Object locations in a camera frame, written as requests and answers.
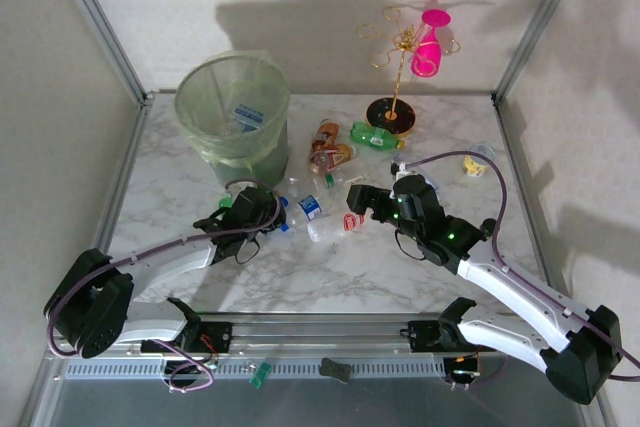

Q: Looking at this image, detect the brown plastic drink bottle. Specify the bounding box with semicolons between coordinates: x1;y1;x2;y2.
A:
312;119;342;152
307;142;357;176

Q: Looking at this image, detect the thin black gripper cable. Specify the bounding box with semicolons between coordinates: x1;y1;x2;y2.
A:
394;229;426;262
234;239;261;266

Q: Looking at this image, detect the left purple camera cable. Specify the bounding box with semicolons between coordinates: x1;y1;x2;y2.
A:
45;177;284;393

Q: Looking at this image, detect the aluminium table edge rail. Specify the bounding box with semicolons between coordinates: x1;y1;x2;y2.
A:
492;96;569;308
92;94;154;253
147;90;496;98

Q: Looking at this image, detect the pale green bin liner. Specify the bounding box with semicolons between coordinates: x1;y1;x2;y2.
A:
174;50;292;168

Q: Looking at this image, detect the small clear bottle green cap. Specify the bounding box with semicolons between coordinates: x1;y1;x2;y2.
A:
312;172;347;191

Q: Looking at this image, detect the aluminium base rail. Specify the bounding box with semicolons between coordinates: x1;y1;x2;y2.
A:
44;315;506;381

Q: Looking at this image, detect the aluminium frame post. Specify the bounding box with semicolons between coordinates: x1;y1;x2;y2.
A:
492;0;591;106
47;0;154;106

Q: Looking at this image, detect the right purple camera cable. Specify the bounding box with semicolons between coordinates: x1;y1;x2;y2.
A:
407;150;640;383

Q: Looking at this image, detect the gold wire glass rack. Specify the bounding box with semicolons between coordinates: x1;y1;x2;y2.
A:
355;5;461;137

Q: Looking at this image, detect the blue label bottle white cap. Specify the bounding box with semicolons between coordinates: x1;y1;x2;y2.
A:
219;100;266;138

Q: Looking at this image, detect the purple camera cable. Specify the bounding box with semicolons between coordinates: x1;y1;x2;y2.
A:
407;150;640;383
45;177;284;393

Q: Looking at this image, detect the grey mesh waste bin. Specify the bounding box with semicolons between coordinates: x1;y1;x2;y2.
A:
174;50;292;187

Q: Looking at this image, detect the pink wine glass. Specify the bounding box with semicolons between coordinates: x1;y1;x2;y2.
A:
410;7;451;78

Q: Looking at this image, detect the small yellow tin can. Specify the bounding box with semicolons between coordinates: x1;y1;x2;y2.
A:
462;143;497;178

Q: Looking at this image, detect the red black wire pair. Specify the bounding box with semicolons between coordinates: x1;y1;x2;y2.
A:
198;333;221;363

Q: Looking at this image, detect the black bone-shaped piece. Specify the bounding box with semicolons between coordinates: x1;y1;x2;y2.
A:
319;357;352;384

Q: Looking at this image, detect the red label clear bottle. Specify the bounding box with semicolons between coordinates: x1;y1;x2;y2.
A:
306;210;367;244

